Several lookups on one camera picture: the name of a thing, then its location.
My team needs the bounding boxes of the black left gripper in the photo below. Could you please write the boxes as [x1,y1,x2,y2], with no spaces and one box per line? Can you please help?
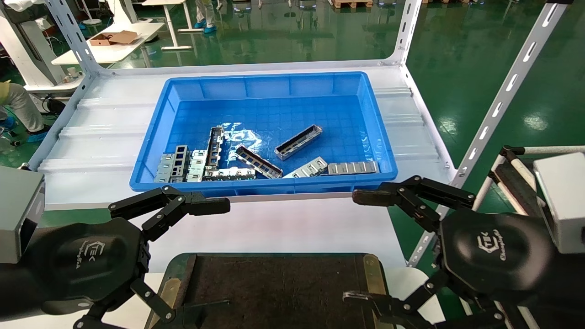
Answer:
[0,185,231,329]

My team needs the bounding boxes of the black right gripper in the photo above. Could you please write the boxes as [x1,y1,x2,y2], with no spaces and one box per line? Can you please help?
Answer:
[342,175,585,329]

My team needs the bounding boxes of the grey metal channel part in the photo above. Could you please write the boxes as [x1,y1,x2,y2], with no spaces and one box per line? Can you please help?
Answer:
[274,124,323,161]

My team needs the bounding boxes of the light grey slotted metal part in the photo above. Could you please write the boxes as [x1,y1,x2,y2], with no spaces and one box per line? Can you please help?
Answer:
[282,156,329,179]
[186,149,209,183]
[154,154,177,184]

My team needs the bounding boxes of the dark grey slotted metal part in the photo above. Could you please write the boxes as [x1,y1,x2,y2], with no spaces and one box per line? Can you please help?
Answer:
[170,145,190,183]

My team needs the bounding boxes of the flat grey ribbed metal part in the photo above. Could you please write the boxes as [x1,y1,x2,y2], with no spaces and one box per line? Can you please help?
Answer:
[327,160,380,176]

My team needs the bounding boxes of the black container tray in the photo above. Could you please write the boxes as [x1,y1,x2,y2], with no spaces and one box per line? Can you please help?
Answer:
[145,252,395,329]

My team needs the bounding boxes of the long dark metal channel part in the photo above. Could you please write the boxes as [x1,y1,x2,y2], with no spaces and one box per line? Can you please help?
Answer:
[234,144,284,180]
[204,126,226,171]

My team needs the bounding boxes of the black cart pad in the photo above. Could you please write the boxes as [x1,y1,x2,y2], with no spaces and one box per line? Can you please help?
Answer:
[491,162,547,216]

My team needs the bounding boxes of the white metal shelf rack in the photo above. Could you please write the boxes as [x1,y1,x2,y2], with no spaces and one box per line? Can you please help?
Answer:
[27,0,574,268]

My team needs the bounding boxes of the clear plastic film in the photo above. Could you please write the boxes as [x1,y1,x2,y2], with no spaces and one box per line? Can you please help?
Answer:
[218,122,264,154]

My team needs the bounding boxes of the blue plastic bin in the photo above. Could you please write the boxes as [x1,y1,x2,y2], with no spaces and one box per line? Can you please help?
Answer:
[129,71,399,200]

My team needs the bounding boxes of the person in beige trousers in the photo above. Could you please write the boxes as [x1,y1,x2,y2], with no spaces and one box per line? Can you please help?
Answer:
[0,80,50,143]

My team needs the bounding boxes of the white table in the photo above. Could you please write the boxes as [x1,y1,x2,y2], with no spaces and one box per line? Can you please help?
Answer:
[51,21,165,65]

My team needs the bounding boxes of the brown cardboard box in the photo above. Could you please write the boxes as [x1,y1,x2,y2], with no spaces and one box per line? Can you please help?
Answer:
[89,30,140,47]

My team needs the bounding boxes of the white desk with legs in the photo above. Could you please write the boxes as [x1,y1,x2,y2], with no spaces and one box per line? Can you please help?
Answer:
[141,0,205,51]

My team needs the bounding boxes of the person with blue shoe covers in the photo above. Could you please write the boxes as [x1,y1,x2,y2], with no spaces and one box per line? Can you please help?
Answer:
[194,0,218,34]

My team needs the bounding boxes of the white stand base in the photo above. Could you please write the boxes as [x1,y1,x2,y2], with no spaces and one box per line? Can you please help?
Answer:
[75,0,102,26]

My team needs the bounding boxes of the white machine base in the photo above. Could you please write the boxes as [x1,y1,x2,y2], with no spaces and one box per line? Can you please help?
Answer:
[0,0,85,94]

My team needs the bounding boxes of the white tube cart frame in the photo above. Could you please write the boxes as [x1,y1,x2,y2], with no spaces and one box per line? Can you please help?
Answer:
[471,145,585,215]

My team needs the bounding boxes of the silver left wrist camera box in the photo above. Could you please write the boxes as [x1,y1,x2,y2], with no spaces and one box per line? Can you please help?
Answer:
[0,165,46,265]

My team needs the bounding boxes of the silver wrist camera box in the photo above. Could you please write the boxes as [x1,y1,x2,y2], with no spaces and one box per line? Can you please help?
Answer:
[532,152,585,255]
[0,165,46,265]

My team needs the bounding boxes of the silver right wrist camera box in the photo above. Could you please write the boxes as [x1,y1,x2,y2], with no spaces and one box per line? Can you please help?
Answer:
[532,152,585,255]

